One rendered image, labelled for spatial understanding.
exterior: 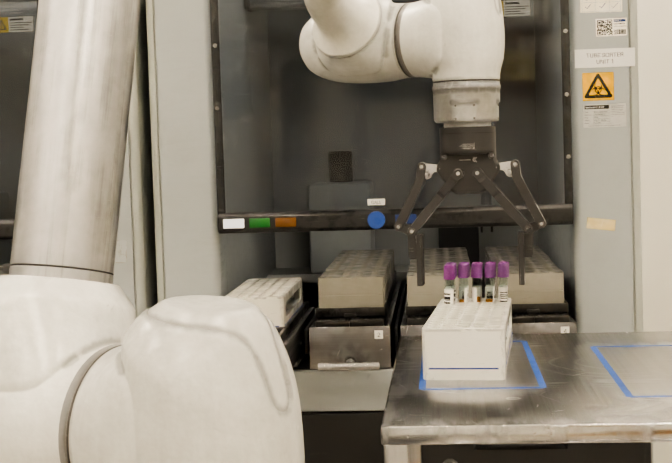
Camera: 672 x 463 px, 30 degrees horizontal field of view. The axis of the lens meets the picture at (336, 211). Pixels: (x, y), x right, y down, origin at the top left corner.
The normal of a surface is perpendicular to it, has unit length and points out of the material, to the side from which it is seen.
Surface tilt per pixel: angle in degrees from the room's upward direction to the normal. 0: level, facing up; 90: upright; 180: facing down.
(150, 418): 87
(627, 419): 0
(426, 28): 87
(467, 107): 90
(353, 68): 151
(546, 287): 90
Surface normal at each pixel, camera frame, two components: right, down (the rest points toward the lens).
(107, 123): 0.73, -0.04
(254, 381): 0.63, -0.23
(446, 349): -0.17, 0.06
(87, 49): 0.23, -0.11
